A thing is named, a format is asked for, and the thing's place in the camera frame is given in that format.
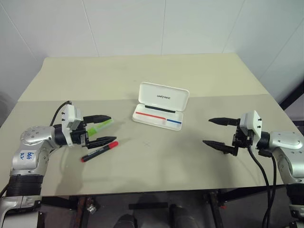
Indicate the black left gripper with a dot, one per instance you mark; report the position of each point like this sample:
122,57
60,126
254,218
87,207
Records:
79,139

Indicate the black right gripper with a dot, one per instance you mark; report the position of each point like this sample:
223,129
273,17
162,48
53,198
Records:
243,140

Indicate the green marker pen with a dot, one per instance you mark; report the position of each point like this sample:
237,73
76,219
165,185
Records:
102,126

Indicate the black marker with red cap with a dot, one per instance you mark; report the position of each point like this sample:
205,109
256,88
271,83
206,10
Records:
99,152

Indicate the white Unitree pencil case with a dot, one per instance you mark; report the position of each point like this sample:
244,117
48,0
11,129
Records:
164,95

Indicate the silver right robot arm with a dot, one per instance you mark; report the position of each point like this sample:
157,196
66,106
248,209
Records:
287,145

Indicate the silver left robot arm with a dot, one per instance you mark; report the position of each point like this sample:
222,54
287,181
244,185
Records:
31,136

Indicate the thin blue pen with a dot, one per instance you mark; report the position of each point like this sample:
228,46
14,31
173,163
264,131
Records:
174,121

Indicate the thin red pen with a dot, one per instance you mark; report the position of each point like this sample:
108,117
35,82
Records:
152,115

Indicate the black pen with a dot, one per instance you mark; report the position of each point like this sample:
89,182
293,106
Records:
159,108

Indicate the black metal table leg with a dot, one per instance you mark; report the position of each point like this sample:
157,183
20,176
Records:
217,209

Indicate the rusty metal table leg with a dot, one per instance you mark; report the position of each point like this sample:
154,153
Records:
82,213

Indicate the dark rounded shape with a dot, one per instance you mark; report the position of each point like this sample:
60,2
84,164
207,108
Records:
126,222

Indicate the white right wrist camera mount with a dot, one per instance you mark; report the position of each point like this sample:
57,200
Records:
253,121

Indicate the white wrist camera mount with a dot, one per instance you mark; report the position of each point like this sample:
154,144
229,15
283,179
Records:
253,121
69,114

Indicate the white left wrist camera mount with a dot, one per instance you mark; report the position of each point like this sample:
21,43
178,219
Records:
69,114

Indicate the black metal frame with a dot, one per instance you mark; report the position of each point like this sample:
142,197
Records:
293,104

